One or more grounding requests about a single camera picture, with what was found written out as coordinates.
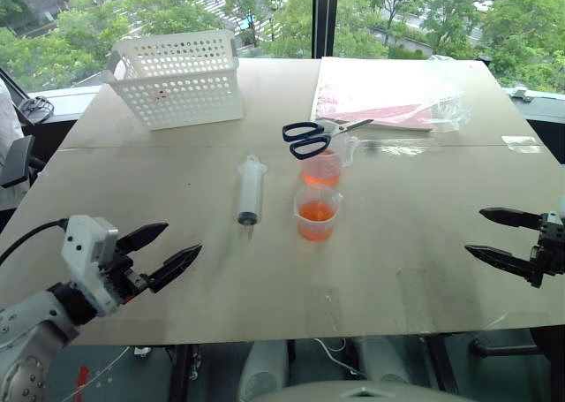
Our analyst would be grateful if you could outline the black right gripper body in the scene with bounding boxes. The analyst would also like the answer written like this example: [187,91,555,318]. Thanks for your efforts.
[529,211,565,288]

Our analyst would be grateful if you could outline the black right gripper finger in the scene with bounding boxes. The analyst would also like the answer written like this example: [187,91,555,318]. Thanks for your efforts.
[463,244,536,284]
[478,206,544,232]

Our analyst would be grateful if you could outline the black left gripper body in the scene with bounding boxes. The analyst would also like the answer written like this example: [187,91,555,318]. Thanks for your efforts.
[100,239,150,305]

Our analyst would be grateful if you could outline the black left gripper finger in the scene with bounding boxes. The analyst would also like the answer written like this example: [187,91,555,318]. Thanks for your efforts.
[116,222,170,262]
[141,243,203,293]

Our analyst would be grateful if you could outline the clear plastic syringe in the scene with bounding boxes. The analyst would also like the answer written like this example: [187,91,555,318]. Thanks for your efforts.
[237,154,269,243]

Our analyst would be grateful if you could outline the small clear measuring cup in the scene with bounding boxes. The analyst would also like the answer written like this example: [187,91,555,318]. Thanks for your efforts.
[293,183,345,241]

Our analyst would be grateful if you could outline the large clear measuring cup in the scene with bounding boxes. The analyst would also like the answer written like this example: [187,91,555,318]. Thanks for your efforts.
[301,134,359,187]

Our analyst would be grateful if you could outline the clear tape strip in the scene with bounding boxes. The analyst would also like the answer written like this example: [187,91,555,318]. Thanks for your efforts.
[501,135,546,155]

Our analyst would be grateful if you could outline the grey robot leg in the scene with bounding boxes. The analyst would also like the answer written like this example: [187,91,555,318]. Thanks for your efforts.
[354,335,411,384]
[238,339,290,402]

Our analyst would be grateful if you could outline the clear plastic bag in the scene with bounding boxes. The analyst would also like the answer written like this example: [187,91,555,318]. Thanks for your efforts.
[315,54,471,133]

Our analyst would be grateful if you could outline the black office chair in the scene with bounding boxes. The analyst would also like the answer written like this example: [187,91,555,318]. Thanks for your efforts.
[0,134,45,189]

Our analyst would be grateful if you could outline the white perforated plastic basket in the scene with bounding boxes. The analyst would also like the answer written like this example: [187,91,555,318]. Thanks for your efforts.
[107,29,245,132]

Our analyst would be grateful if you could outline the person in white shirt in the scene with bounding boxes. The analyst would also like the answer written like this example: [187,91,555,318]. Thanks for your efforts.
[0,77,28,211]

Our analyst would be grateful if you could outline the pink paper sheet stack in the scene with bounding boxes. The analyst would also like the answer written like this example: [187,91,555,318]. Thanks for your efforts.
[310,57,447,135]

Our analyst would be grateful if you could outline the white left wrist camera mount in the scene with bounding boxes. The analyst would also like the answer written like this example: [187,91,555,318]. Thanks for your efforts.
[60,215,120,317]

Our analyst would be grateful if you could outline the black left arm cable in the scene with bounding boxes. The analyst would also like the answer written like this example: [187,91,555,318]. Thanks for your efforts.
[0,218,70,267]

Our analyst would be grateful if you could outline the blue handled scissors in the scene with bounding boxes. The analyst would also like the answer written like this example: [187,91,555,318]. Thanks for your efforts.
[282,118,375,161]

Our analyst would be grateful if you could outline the black window frame post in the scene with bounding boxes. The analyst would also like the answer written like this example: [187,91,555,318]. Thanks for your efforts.
[312,0,340,59]

